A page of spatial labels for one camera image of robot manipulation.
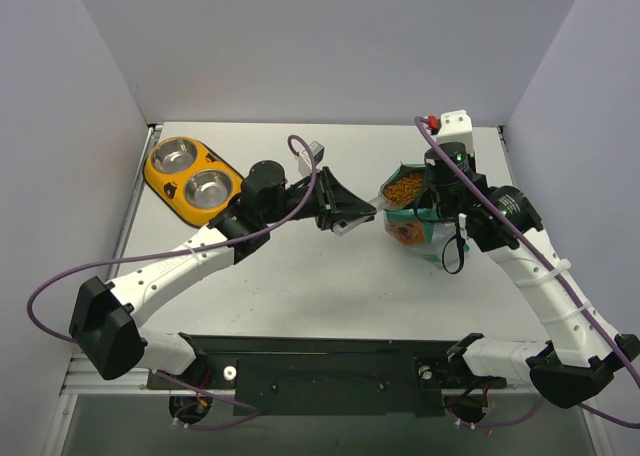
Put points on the green pet food bag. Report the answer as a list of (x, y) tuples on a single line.
[(421, 229)]

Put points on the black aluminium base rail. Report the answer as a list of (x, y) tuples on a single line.
[(346, 377)]

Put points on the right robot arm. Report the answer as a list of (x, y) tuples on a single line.
[(583, 351)]

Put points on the clear plastic scoop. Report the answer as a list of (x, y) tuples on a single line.
[(397, 193)]

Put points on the yellow double pet bowl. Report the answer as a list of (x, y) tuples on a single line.
[(191, 179)]

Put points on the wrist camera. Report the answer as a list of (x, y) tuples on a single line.
[(308, 159), (453, 126)]

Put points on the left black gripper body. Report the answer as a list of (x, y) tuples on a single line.
[(324, 199)]

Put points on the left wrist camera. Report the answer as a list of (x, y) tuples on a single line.
[(308, 159)]

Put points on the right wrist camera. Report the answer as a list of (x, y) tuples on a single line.
[(453, 126)]

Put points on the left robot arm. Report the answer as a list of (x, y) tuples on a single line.
[(108, 317)]

